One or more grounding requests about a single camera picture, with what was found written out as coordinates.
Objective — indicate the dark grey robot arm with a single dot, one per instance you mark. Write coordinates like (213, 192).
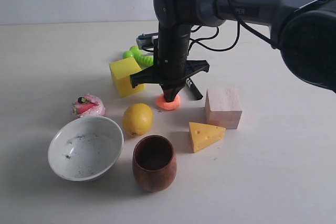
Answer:
(303, 31)

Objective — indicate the yellow lemon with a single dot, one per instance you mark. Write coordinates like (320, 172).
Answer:
(137, 119)

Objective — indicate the orange putty blob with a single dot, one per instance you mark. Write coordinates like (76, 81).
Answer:
(169, 106)

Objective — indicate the yellow foam cube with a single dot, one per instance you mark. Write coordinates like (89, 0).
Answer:
(120, 72)

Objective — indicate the yellow cheese wedge toy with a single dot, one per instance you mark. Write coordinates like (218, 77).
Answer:
(204, 135)

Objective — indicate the light wooden cube block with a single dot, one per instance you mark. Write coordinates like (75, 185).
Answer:
(222, 107)

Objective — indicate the brown wooden cup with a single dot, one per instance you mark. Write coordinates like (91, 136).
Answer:
(154, 163)

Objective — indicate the white ceramic bowl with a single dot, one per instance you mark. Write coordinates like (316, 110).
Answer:
(85, 148)

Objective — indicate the black white marker pen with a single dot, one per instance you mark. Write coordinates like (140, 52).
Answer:
(193, 89)

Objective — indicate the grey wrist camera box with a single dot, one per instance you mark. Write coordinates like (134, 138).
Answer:
(146, 41)

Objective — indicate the green plastic bone toy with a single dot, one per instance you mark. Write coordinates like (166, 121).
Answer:
(143, 58)

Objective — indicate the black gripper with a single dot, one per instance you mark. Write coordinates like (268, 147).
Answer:
(170, 65)

